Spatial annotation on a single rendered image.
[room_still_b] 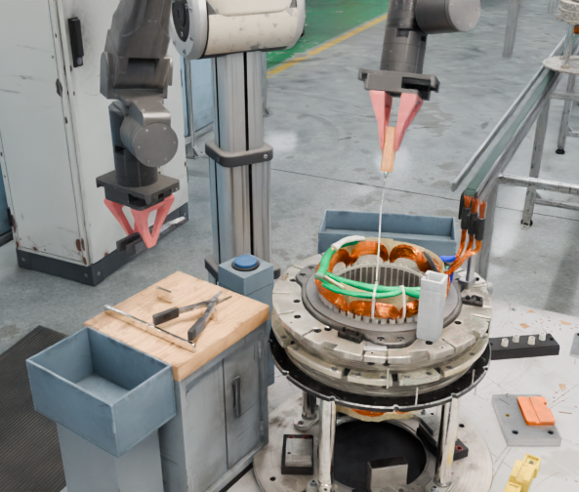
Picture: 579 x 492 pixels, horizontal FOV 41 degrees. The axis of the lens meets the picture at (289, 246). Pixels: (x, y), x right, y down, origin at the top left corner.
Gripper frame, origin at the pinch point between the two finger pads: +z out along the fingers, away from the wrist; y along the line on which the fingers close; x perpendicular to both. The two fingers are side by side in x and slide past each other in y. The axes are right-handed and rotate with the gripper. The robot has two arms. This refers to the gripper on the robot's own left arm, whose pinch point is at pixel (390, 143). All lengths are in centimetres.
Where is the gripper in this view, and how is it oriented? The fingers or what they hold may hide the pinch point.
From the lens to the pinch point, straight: 105.7
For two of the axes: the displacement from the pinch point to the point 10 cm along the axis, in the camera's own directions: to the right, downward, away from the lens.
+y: 9.5, 1.6, -2.8
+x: 2.9, -0.5, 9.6
